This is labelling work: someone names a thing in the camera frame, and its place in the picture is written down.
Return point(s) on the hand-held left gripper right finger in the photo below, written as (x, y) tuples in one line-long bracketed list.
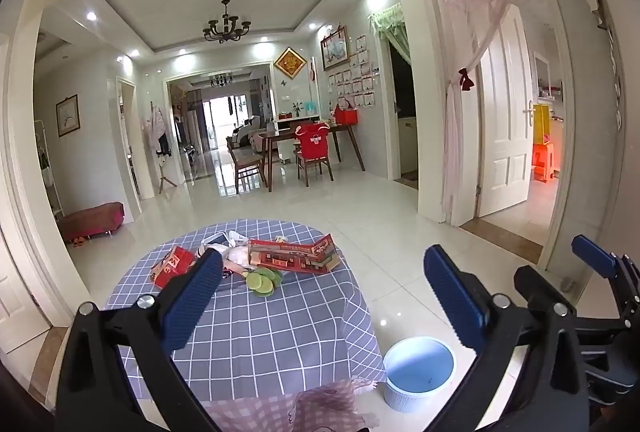
[(452, 297)]

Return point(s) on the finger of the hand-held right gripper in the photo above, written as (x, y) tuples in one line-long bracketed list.
[(540, 287), (592, 254)]

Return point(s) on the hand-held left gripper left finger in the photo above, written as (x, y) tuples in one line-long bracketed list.
[(192, 297)]

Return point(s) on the small red carton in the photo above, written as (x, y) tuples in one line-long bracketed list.
[(172, 264)]

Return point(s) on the white rectangular packet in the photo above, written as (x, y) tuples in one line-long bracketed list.
[(217, 239)]

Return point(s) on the green lime slice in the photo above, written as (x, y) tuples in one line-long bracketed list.
[(254, 282), (267, 288)]

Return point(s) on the long red box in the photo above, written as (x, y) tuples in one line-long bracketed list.
[(295, 257)]

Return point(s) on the orange plastic stool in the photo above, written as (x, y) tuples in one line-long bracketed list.
[(542, 162)]

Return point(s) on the pair of red slippers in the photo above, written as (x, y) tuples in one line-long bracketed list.
[(78, 241)]

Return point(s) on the maroon bench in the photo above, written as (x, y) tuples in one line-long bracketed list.
[(92, 217)]

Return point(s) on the bare wooden dining chair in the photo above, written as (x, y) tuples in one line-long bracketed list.
[(245, 159)]

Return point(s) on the white panel door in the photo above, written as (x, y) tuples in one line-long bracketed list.
[(505, 122)]

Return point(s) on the pink checked cloth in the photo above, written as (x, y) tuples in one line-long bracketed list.
[(320, 407)]

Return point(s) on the coat stand with clothes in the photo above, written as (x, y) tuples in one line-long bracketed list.
[(156, 127)]

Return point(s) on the grey sofa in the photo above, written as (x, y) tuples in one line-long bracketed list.
[(247, 129)]

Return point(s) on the wooden chair with cover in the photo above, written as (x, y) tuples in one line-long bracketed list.
[(312, 167)]

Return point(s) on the dark wooden dining table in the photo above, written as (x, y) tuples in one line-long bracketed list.
[(280, 135)]

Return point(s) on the red chair cover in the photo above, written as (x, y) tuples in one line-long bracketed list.
[(312, 142)]

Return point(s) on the red bag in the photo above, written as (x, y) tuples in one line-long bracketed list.
[(346, 114)]

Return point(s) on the red curtain bow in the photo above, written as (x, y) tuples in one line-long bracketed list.
[(466, 79)]

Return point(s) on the small black chandelier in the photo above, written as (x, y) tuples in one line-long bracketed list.
[(220, 81)]

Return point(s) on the large black chandelier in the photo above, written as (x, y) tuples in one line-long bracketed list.
[(226, 26)]

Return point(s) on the large framed painting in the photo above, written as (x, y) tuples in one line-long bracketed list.
[(334, 49)]

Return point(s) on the green curtain valance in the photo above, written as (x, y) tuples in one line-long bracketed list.
[(390, 19)]

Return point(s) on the small framed wall picture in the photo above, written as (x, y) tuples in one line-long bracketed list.
[(67, 114)]

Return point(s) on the wall of paper certificates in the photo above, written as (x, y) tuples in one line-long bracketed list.
[(357, 82)]

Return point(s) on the red gold diamond wall decoration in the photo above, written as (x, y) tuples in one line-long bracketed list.
[(290, 62)]

